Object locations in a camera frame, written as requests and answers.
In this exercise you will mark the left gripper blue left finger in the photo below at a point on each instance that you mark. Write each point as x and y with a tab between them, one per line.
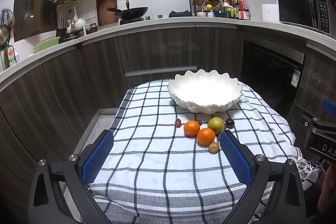
47	203

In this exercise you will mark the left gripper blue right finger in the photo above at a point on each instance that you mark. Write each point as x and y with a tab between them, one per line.
286	203

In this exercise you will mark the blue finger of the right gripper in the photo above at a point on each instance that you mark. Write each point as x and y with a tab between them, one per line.
310	121
328	106

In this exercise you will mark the dark purple plum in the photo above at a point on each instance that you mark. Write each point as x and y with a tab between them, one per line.
229	123

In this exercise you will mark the green apple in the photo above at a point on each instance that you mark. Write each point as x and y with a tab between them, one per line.
217	125

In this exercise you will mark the orange mandarin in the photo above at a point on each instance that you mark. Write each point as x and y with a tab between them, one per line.
191	128
205	136

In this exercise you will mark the red cherry tomato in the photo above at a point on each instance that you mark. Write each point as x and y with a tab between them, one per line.
178	123

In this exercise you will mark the person's right hand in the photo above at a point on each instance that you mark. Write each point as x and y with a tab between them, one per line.
328	188

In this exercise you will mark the built-in black dishwasher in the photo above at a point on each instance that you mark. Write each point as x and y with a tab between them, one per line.
274	72

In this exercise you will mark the white checkered table cloth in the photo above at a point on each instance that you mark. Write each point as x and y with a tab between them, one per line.
155	174

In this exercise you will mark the black microwave oven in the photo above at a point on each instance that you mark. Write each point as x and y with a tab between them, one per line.
317	15

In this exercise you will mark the white scalloped ceramic bowl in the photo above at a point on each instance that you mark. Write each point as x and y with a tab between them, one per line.
205	92

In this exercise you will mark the white round container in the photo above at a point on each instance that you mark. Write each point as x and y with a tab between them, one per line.
270	13

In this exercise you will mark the red sauce bottle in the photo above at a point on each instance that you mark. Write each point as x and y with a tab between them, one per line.
241	9

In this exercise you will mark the green cutting board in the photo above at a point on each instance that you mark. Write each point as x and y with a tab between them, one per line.
47	43

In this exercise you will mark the white teapot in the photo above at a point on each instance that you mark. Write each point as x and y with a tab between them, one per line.
79	24

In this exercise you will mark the wooden cutting board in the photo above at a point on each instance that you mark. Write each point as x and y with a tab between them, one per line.
105	17

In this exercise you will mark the black wok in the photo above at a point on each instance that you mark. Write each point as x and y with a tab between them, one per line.
128	13

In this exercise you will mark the metal drawer handle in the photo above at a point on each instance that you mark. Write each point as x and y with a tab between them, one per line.
160	70

